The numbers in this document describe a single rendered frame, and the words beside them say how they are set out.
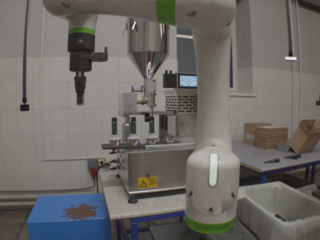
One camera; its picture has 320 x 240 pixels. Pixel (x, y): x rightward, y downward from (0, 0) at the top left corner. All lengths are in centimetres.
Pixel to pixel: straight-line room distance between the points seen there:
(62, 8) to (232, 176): 61
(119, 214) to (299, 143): 202
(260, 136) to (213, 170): 238
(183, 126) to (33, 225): 111
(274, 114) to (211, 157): 349
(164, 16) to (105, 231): 127
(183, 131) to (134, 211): 63
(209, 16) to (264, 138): 238
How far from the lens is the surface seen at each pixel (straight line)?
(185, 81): 155
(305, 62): 466
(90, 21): 82
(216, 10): 55
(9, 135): 302
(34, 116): 292
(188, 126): 157
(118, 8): 63
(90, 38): 81
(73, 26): 82
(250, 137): 308
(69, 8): 70
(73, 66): 79
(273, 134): 285
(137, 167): 128
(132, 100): 148
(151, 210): 123
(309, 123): 279
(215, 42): 69
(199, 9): 56
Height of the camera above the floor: 129
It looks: 5 degrees down
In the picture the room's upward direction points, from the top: straight up
